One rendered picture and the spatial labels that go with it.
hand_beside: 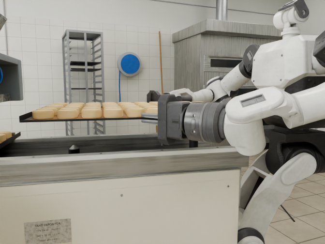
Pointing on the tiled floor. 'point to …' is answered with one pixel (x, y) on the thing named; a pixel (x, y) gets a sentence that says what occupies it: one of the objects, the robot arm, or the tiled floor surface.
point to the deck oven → (216, 54)
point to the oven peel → (160, 68)
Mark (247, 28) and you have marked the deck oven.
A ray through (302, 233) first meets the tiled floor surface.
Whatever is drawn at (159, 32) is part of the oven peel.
